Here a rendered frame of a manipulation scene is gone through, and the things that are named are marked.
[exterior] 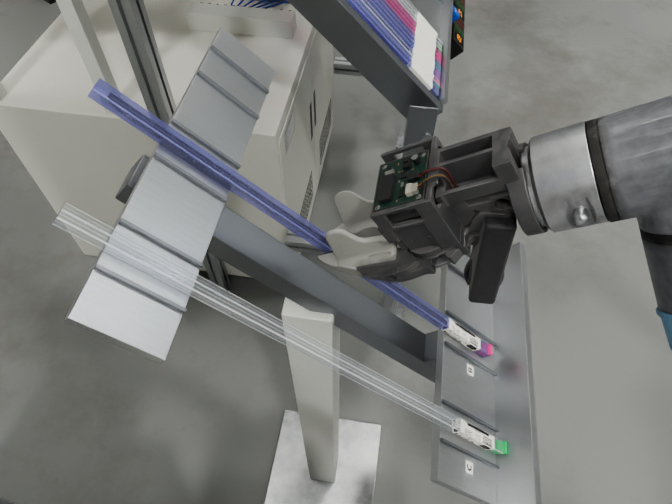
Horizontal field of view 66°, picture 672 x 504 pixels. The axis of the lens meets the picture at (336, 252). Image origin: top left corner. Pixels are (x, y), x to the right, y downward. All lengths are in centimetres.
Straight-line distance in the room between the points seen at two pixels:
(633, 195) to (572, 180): 4
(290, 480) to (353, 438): 18
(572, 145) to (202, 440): 120
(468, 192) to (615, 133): 10
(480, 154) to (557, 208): 7
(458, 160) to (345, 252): 14
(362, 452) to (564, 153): 108
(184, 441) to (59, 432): 32
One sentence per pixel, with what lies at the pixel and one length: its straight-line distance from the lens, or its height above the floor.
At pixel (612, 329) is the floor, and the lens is 169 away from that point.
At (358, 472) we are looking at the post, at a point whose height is 1.
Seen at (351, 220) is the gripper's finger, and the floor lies 94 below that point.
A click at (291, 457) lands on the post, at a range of 136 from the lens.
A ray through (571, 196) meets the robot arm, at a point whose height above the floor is 106.
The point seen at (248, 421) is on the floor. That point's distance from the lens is 141.
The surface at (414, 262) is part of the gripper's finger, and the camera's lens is 44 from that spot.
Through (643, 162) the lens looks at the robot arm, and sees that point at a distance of 38.
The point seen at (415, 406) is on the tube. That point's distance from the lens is 53.
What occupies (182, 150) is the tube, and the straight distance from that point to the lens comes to 45.
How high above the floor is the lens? 133
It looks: 54 degrees down
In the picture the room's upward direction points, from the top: straight up
